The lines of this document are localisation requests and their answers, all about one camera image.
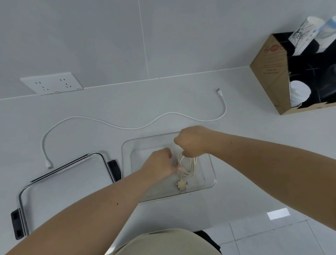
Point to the person's left hand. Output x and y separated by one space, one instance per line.
157 166

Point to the person's right hand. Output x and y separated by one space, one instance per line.
193 141

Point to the person's left fingers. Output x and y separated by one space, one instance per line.
175 165

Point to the person's right fingers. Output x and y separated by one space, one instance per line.
183 147

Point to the person's left forearm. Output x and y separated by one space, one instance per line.
78 210

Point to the person's right forearm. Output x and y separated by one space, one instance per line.
273 157

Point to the clear glass container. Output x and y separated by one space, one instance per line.
168 168

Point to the person's beige shirt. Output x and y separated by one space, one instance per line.
168 243

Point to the person's black trousers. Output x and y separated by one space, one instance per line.
210 240

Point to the brown cardboard box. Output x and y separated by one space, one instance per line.
273 76

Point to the clear lid with black clips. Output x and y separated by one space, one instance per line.
63 191

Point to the white round cup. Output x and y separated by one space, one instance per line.
299 93

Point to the white patterned paper cup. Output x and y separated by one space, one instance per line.
301 34

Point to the white wall socket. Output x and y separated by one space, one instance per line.
52 83

